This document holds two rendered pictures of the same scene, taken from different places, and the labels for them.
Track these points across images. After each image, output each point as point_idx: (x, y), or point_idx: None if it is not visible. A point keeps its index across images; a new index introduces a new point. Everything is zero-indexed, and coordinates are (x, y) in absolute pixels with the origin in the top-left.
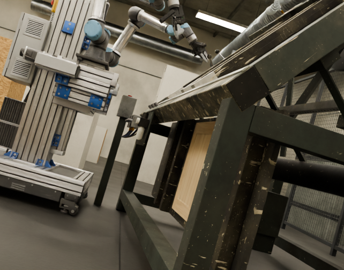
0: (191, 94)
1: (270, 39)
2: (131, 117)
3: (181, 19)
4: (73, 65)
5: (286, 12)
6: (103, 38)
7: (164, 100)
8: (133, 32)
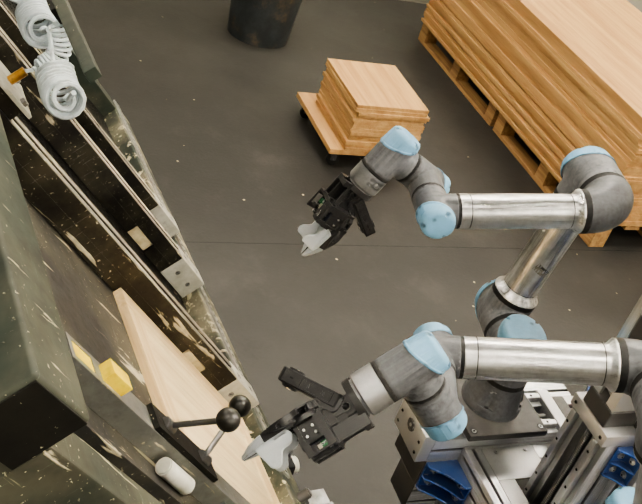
0: (164, 203)
1: None
2: None
3: (317, 202)
4: None
5: (6, 68)
6: (481, 324)
7: (259, 415)
8: (638, 472)
